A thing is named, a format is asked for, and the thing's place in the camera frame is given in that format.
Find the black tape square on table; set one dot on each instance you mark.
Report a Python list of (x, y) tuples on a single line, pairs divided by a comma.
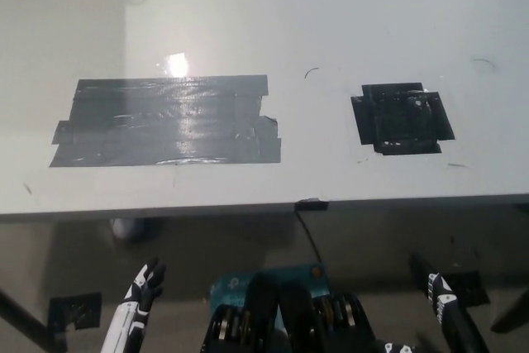
[(405, 121)]

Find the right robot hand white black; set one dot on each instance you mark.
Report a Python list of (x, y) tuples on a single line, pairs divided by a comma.
[(442, 299)]

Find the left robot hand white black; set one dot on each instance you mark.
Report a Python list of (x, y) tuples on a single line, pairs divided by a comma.
[(128, 320)]

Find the small black tape strip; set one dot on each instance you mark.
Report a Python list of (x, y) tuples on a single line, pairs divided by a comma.
[(311, 205)]

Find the robot torso black teal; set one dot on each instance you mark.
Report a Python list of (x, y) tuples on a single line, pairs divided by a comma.
[(289, 320)]

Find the large grey duct tape patch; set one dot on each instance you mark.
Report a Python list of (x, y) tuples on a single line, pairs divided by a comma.
[(165, 130)]

